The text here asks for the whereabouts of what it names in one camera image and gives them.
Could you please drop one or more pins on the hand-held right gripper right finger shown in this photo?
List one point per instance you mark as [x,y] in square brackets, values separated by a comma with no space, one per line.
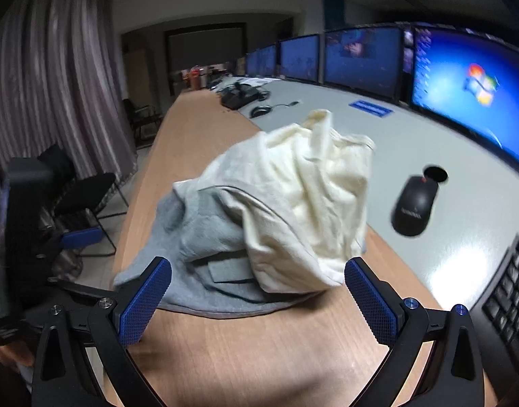
[369,301]

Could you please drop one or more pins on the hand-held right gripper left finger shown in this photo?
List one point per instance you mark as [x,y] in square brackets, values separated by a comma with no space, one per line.
[145,301]

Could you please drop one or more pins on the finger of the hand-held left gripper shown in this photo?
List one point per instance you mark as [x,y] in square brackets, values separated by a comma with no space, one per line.
[82,237]
[85,290]

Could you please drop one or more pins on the grey sweatshirt with blue letters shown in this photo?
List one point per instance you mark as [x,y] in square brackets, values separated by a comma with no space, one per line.
[242,296]

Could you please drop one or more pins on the cream and pale green shirt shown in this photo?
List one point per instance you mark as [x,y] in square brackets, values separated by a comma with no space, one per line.
[310,203]

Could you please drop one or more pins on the person's left forearm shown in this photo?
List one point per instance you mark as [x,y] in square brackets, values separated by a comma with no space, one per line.
[2,354]

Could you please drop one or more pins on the black metal chair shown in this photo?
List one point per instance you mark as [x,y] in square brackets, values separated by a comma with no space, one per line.
[142,118]
[87,195]

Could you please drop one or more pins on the black computer mouse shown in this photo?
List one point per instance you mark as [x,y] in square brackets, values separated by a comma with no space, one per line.
[414,204]

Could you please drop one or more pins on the black keyboard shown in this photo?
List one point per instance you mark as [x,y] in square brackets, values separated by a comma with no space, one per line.
[507,301]

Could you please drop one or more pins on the grey striped curtain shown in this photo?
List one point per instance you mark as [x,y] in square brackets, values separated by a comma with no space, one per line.
[43,72]

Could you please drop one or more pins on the blue desk label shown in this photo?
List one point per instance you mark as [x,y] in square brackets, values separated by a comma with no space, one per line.
[370,107]

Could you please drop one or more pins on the red canisters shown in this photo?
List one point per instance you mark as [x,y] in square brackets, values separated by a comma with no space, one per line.
[194,77]

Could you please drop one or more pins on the projector screen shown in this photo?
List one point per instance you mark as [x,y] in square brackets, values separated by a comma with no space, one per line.
[205,55]

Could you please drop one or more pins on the large monitor with logo wallpaper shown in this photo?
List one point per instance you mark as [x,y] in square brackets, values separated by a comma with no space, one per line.
[471,89]

